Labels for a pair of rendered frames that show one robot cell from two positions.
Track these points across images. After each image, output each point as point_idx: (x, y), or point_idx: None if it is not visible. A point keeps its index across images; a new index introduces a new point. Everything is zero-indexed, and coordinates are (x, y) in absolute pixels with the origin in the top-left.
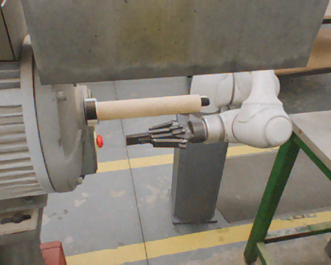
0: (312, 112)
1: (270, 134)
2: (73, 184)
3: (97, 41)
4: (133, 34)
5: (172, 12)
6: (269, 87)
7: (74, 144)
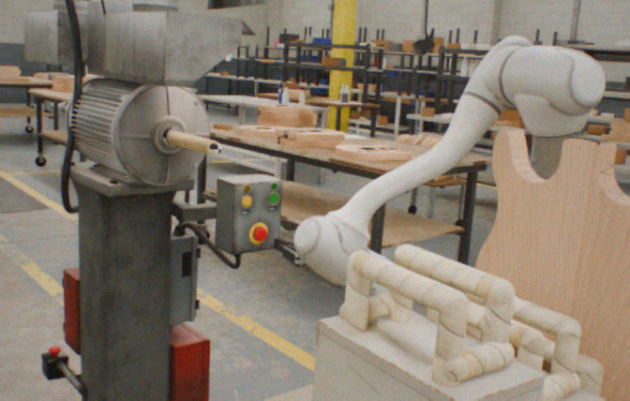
0: None
1: (295, 234)
2: (127, 164)
3: (114, 59)
4: (121, 57)
5: (128, 48)
6: (351, 203)
7: (132, 134)
